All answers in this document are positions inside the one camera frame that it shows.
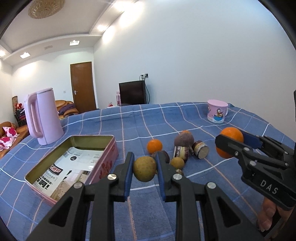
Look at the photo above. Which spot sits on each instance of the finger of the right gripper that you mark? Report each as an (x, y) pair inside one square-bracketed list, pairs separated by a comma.
[(246, 153), (268, 146)]

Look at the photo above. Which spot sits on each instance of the large orange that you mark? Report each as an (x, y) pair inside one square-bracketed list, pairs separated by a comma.
[(229, 135)]

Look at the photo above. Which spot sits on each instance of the pink electric kettle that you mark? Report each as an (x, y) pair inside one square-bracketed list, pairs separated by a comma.
[(42, 117)]

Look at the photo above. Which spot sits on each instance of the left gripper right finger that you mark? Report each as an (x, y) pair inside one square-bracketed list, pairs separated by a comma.
[(202, 208)]

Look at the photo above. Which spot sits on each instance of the printed paper leaflet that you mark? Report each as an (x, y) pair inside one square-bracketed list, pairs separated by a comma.
[(75, 165)]

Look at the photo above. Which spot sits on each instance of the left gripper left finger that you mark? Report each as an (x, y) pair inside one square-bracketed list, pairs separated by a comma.
[(68, 218)]

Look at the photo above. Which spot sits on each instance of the pink cartoon mug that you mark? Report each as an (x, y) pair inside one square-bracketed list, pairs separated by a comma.
[(217, 110)]

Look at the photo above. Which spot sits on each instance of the brown wooden door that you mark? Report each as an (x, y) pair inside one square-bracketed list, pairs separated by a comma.
[(82, 86)]

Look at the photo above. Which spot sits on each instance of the person's right hand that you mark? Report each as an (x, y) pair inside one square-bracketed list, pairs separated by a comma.
[(265, 216)]

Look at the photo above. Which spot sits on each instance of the blue checked tablecloth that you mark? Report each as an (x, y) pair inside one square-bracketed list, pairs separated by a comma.
[(144, 216)]

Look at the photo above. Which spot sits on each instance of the yellow-green kiwi fruit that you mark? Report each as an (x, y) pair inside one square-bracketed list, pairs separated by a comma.
[(144, 168)]

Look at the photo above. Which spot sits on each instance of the pink rectangular tin box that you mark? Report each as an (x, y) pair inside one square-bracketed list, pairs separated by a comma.
[(105, 143)]

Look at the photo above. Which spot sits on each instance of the round purple passion fruit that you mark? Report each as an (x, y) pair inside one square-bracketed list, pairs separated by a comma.
[(184, 139)]

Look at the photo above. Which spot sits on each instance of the wall power socket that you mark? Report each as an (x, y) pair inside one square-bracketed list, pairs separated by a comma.
[(143, 77)]

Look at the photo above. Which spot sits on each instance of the round ceiling lamp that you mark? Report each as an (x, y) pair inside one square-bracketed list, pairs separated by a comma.
[(40, 9)]

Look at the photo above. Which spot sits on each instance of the black television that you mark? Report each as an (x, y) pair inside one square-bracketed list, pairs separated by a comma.
[(132, 93)]

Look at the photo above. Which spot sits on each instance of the orange leather sofa left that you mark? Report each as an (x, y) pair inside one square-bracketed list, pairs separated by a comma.
[(11, 136)]

